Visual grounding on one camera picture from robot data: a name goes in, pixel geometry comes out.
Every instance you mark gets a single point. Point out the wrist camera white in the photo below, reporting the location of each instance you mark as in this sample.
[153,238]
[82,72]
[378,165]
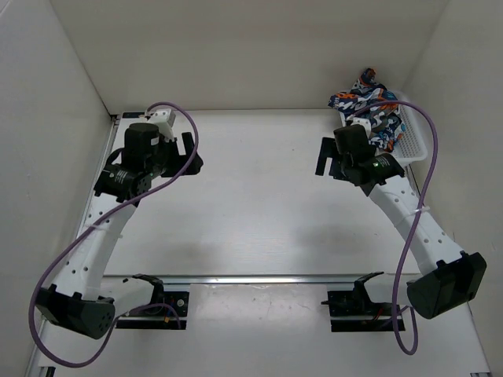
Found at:
[356,121]
[163,118]

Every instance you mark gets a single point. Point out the white plastic basket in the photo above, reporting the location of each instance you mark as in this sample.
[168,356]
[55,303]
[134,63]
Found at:
[411,147]

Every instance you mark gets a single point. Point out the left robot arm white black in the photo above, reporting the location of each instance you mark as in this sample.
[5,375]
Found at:
[75,299]

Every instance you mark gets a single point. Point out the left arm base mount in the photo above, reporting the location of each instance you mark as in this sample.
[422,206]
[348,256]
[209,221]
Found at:
[157,306]

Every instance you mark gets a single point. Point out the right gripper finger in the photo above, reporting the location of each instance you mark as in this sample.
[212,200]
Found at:
[337,169]
[328,151]

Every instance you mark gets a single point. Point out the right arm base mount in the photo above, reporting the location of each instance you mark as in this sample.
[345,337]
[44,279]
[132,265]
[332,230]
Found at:
[366,306]

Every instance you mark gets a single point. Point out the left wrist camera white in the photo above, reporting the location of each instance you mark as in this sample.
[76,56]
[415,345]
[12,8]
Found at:
[163,118]

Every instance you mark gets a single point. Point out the black label tag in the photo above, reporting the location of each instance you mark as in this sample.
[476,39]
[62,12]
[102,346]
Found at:
[132,115]

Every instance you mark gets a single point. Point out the colourful patterned shorts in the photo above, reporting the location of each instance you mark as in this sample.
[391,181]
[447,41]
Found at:
[363,101]

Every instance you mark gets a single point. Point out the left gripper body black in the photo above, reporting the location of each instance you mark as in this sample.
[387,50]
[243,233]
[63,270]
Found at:
[163,162]

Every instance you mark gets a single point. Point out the aluminium rail front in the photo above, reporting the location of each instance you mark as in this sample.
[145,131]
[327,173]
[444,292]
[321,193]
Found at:
[259,279]

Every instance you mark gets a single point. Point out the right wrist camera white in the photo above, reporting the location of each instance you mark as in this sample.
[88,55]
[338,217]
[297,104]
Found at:
[356,121]

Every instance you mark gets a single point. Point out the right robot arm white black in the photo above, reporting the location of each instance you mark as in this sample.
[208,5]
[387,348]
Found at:
[448,277]

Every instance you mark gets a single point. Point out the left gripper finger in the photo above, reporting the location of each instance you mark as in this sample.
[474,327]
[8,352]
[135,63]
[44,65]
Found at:
[188,142]
[192,169]

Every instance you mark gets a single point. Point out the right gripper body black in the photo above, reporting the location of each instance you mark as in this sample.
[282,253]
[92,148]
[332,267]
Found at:
[349,162]

